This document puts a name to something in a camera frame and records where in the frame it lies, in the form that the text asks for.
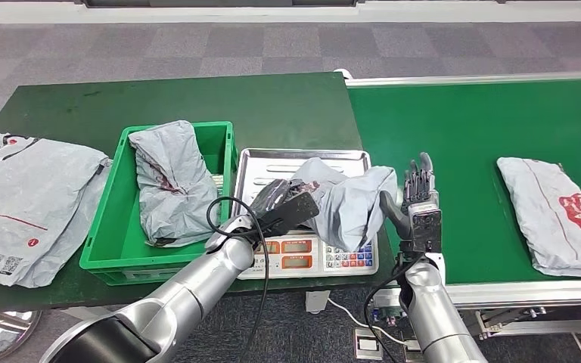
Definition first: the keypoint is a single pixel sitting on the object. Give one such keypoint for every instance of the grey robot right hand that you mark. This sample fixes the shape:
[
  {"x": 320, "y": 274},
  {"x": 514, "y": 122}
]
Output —
[{"x": 418, "y": 195}]

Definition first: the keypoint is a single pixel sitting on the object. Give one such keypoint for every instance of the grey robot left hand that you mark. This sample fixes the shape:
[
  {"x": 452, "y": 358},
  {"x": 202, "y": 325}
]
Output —
[{"x": 275, "y": 193}]

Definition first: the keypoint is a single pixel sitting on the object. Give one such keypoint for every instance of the grey parcel bag with red print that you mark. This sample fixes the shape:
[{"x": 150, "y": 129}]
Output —
[
  {"x": 551, "y": 220},
  {"x": 350, "y": 205}
]

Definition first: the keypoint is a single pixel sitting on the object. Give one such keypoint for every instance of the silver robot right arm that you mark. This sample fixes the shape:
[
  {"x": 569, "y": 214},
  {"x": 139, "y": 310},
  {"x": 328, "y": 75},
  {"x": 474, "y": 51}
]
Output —
[{"x": 436, "y": 315}]

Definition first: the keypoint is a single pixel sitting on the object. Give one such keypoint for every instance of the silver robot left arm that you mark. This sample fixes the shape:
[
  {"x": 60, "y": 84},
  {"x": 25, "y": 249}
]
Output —
[{"x": 190, "y": 290}]

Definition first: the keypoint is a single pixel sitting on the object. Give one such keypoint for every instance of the green conveyor belt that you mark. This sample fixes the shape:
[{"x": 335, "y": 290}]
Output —
[{"x": 446, "y": 125}]

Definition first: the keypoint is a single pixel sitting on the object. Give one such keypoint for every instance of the steel scale tray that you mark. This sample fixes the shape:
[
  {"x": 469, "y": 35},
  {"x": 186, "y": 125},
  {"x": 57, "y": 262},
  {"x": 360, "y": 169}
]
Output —
[{"x": 270, "y": 163}]

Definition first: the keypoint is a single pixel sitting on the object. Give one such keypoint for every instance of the white electronic scale body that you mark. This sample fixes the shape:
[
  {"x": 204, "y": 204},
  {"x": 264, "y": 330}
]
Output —
[{"x": 300, "y": 263}]

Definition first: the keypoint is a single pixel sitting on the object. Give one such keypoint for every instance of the white table leg block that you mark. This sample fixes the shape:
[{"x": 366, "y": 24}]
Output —
[{"x": 317, "y": 302}]

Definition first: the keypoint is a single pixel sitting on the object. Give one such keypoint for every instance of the silver floor socket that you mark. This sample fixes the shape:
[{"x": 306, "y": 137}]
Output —
[
  {"x": 411, "y": 350},
  {"x": 369, "y": 345}
]

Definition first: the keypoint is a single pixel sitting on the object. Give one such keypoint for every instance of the green plastic crate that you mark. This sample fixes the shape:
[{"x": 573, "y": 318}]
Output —
[{"x": 115, "y": 225}]

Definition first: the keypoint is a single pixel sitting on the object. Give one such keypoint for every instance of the large grey mailer with black print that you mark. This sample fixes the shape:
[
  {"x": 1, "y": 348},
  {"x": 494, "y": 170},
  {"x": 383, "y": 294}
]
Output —
[{"x": 72, "y": 240}]

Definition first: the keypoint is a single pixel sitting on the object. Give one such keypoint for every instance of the white table foot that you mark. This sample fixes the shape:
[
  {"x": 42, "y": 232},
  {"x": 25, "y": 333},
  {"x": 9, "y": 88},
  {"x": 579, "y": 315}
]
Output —
[{"x": 77, "y": 314}]

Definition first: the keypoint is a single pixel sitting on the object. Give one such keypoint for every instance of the large grey mailer with QR codes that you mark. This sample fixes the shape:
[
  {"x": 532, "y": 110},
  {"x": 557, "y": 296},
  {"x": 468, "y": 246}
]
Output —
[{"x": 15, "y": 205}]

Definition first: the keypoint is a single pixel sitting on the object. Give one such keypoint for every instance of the round chrome base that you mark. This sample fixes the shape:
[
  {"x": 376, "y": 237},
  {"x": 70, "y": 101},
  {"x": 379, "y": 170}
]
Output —
[{"x": 0, "y": 335}]

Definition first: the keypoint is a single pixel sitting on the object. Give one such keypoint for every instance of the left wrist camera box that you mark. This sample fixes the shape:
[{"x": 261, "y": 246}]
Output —
[{"x": 290, "y": 213}]

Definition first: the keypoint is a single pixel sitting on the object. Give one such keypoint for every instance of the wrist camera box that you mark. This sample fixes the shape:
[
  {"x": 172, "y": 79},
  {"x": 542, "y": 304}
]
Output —
[
  {"x": 290, "y": 213},
  {"x": 427, "y": 230}
]

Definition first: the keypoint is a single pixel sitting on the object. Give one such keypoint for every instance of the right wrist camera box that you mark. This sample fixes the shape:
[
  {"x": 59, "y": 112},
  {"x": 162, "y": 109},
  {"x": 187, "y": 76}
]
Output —
[{"x": 427, "y": 230}]

